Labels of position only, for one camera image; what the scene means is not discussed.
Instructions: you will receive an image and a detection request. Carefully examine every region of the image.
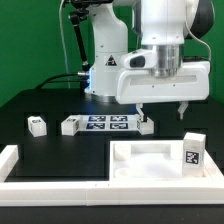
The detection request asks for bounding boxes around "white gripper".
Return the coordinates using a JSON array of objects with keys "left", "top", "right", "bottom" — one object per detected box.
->
[{"left": 115, "top": 48, "right": 210, "bottom": 122}]

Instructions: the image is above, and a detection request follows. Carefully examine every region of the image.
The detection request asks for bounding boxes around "white square tabletop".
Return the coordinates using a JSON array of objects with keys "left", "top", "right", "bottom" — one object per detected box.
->
[{"left": 109, "top": 140, "right": 223, "bottom": 181}]

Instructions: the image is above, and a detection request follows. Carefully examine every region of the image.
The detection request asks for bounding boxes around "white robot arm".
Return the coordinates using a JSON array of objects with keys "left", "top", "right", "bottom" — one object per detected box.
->
[{"left": 85, "top": 0, "right": 215, "bottom": 113}]

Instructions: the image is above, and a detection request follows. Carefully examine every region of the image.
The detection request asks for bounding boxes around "AprilTag marker sheet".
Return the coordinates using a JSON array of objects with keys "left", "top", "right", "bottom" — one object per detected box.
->
[{"left": 79, "top": 115, "right": 137, "bottom": 132}]

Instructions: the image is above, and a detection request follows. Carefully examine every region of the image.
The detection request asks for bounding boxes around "white U-shaped obstacle fence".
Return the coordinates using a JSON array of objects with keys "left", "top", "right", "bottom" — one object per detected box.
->
[{"left": 0, "top": 145, "right": 224, "bottom": 206}]

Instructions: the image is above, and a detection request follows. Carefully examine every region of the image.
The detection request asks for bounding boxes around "black cable on table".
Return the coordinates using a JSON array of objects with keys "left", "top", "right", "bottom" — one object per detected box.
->
[{"left": 35, "top": 71, "right": 90, "bottom": 90}]

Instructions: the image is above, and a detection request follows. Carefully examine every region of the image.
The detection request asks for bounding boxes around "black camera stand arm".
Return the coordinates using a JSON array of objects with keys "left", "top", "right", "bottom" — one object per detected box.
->
[{"left": 62, "top": 0, "right": 113, "bottom": 71}]

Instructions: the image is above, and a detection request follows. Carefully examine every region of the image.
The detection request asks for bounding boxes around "white hanging cable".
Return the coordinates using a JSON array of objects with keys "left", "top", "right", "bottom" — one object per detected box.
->
[{"left": 58, "top": 0, "right": 72, "bottom": 90}]

